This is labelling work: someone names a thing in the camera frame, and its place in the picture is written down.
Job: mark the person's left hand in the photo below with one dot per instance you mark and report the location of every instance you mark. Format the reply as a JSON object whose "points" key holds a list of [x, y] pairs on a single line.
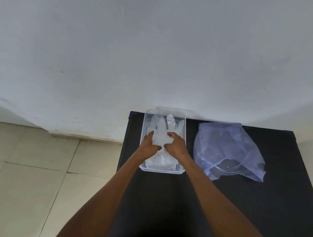
{"points": [[146, 149]]}

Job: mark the person's right hand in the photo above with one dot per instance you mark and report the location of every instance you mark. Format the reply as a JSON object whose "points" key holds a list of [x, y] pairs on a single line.
{"points": [[178, 149]]}

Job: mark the translucent white glove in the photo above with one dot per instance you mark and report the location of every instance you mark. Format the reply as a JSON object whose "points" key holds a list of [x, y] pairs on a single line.
{"points": [[161, 162], [161, 133]]}

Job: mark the clear plastic container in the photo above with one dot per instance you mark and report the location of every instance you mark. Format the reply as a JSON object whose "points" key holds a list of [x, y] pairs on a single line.
{"points": [[144, 122]]}

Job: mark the translucent purple plastic bag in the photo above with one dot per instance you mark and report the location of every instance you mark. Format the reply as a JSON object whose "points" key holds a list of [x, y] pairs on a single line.
{"points": [[220, 146]]}

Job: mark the person's right forearm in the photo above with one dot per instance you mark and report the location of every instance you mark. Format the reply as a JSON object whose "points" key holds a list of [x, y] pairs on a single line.
{"points": [[220, 200]]}

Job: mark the person's left forearm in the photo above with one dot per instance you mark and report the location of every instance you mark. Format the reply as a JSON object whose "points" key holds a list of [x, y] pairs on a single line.
{"points": [[102, 202]]}

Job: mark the transparent plastic lid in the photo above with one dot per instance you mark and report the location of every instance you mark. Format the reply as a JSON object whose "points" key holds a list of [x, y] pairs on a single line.
{"points": [[163, 172]]}

